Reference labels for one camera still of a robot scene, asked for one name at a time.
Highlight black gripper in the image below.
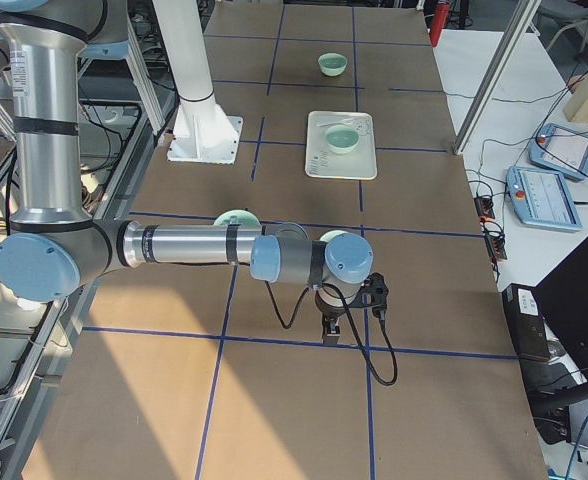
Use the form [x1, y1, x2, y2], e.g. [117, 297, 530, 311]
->
[314, 289, 346, 345]

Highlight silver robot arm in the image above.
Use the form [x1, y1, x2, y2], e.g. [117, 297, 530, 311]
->
[0, 1, 376, 342]

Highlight green bowl with ice cubes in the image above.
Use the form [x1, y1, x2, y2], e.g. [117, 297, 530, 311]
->
[213, 209, 261, 227]

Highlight pale green serving tray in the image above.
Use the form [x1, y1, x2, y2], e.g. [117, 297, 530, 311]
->
[304, 111, 378, 180]

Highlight green bowl on tray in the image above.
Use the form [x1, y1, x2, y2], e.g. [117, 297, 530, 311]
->
[325, 124, 359, 155]

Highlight black computer box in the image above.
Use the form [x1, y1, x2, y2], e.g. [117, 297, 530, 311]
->
[502, 283, 550, 363]

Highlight black laptop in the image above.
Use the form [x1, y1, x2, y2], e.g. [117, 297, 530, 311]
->
[534, 236, 588, 369]

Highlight blue teach pendant near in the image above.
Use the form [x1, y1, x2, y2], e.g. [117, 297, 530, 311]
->
[506, 166, 582, 232]

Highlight blue teach pendant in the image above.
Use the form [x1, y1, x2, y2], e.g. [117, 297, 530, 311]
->
[529, 123, 588, 181]
[506, 166, 582, 232]

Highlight blue teach pendant far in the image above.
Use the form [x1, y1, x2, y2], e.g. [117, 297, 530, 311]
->
[529, 123, 588, 181]

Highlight red fire extinguisher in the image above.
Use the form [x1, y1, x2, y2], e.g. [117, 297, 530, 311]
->
[429, 0, 450, 48]

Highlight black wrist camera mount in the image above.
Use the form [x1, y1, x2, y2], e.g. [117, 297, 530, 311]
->
[350, 272, 389, 321]

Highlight white camera stand column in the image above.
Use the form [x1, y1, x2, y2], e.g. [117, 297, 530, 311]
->
[153, 0, 243, 164]

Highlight aluminium frame post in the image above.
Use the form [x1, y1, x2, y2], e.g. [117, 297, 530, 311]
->
[453, 0, 541, 155]

